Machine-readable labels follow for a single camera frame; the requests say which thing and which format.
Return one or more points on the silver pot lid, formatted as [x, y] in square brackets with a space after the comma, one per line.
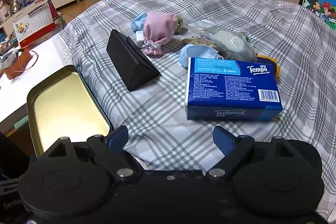
[15, 5]

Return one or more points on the blue face mask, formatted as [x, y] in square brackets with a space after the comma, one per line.
[137, 22]
[193, 54]

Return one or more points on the gold metal tin tray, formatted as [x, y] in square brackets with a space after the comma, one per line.
[65, 103]

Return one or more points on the grey plaid bedsheet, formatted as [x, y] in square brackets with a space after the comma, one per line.
[236, 3]

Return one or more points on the brown leather organizer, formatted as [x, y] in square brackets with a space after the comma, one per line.
[18, 66]

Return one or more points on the blue tissue pack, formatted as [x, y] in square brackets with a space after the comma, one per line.
[231, 92]

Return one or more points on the clear bag with white roll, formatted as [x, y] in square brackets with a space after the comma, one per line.
[225, 40]

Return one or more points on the black rectangular pad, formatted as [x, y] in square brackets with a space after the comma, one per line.
[128, 61]

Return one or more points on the green foam edge guard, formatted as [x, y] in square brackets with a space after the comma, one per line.
[20, 122]

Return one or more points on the desk calendar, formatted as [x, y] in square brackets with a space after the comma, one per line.
[34, 22]

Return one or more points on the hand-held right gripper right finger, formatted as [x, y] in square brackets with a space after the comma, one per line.
[223, 139]

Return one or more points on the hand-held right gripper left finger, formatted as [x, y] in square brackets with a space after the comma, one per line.
[116, 138]

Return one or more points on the cartoon poster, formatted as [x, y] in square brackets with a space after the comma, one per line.
[317, 3]

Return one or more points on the navy yellow sock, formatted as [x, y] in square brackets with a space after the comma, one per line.
[270, 61]

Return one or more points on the small white box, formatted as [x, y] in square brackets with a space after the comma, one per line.
[139, 37]

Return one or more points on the brown dried item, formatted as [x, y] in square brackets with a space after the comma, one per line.
[199, 42]

